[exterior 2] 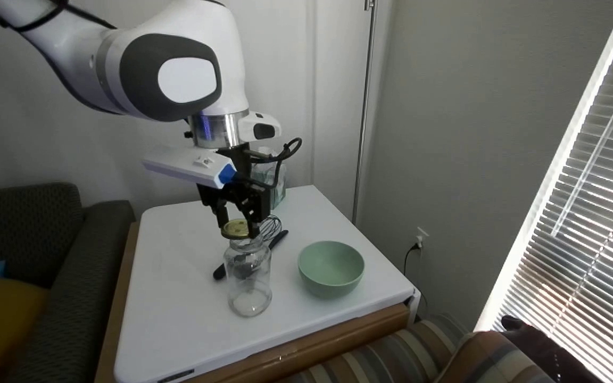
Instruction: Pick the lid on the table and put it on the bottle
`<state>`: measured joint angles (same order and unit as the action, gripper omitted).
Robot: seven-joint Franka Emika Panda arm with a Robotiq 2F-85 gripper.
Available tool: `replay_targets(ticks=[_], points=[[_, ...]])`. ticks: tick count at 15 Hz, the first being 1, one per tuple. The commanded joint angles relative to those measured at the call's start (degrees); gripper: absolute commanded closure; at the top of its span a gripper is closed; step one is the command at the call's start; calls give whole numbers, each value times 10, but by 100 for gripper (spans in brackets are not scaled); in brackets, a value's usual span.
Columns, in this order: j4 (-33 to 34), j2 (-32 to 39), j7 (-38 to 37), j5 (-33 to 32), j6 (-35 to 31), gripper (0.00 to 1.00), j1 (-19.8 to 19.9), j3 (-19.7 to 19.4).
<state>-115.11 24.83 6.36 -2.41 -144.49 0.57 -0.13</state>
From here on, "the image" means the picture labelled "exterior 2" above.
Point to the wooden table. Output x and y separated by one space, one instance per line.
334 341

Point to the white window blinds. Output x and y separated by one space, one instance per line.
589 226

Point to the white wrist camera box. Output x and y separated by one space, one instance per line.
190 168

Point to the dark brown furry object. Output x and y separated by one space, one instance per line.
542 347

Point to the white table board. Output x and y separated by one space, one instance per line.
178 284

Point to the dark grey sofa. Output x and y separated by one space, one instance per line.
58 241

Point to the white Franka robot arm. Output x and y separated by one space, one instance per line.
150 65

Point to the clear glass jar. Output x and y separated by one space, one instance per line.
250 284

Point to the green ceramic bowl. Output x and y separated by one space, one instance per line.
330 267

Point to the thin metal wall pole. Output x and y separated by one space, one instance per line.
361 107

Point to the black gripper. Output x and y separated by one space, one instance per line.
245 177

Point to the striped fabric sofa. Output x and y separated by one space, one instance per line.
392 357

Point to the white wall outlet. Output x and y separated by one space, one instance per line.
419 237

